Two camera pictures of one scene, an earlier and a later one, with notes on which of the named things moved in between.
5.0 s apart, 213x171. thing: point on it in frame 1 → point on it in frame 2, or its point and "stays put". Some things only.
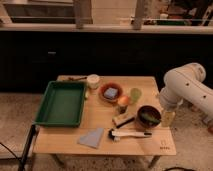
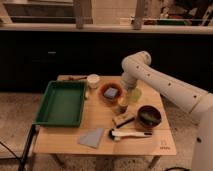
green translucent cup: (135, 94) stays put
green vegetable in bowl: (150, 118) stays put
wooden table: (123, 117) stays put
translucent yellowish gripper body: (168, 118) → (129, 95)
